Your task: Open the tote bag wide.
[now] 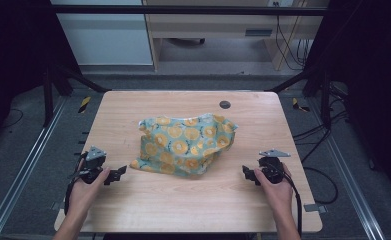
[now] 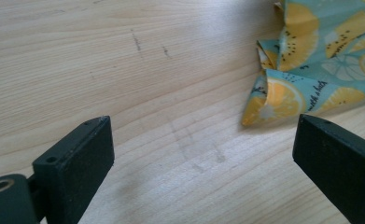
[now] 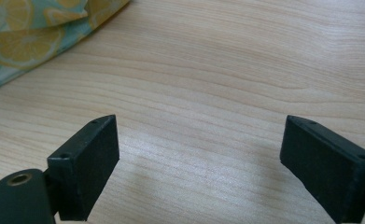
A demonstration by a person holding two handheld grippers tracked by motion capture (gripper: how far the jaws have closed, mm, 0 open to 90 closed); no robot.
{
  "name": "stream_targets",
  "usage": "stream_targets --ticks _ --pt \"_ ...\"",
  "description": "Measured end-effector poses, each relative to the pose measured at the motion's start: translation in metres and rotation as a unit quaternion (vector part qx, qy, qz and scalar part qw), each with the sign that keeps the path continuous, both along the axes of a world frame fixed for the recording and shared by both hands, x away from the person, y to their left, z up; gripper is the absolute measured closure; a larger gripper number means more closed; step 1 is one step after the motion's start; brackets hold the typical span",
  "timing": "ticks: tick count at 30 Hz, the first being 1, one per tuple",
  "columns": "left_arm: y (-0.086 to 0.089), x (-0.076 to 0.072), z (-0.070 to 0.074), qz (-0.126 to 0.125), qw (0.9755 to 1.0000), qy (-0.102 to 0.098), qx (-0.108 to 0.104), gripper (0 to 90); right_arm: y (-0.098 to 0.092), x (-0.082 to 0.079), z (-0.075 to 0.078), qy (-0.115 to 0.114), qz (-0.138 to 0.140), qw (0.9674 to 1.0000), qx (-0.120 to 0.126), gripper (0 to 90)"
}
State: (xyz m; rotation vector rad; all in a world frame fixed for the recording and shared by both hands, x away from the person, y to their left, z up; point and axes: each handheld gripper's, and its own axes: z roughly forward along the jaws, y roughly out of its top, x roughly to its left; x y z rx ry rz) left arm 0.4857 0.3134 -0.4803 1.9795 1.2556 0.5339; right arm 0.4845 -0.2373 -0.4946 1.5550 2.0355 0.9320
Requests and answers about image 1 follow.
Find white cabinet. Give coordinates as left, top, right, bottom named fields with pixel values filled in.
left=50, top=0, right=154, bottom=66

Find person's left hand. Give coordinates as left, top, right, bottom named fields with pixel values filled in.
left=68, top=159, right=111, bottom=216

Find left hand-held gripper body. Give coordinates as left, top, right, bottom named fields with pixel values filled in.
left=72, top=145, right=108, bottom=185

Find black horizontal frame bar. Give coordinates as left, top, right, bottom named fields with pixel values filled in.
left=49, top=4, right=329, bottom=17

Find black metal stand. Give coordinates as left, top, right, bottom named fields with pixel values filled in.
left=41, top=63, right=112, bottom=128
left=266, top=64, right=334, bottom=129

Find person's right hand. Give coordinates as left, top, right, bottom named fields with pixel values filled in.
left=253, top=163, right=295, bottom=216

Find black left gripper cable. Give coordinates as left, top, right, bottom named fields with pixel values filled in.
left=63, top=151, right=88, bottom=216

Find grey metal table bracket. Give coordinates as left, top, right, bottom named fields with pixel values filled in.
left=303, top=203, right=328, bottom=215

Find black hanging cables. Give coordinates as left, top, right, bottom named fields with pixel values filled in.
left=272, top=1, right=312, bottom=72

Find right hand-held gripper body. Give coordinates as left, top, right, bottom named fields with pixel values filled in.
left=258, top=148, right=292, bottom=185

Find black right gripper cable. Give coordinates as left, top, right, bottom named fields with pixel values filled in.
left=281, top=171, right=304, bottom=237

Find yellow black striped tape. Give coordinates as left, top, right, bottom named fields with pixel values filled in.
left=291, top=96, right=311, bottom=113
left=77, top=95, right=93, bottom=114

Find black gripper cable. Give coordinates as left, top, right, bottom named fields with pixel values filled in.
left=63, top=151, right=88, bottom=216
left=281, top=171, right=304, bottom=237

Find black curtain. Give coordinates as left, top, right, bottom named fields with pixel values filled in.
left=302, top=0, right=391, bottom=204
left=0, top=0, right=83, bottom=158

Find black floor cables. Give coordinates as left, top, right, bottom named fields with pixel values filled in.
left=292, top=81, right=351, bottom=206

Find aluminium floor rail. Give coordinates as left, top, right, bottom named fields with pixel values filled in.
left=307, top=98, right=387, bottom=240
left=0, top=96, right=69, bottom=240

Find light wooden desk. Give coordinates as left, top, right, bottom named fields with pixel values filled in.
left=142, top=0, right=329, bottom=72

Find teal cloth with orange circles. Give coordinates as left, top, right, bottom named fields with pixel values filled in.
left=129, top=112, right=240, bottom=178

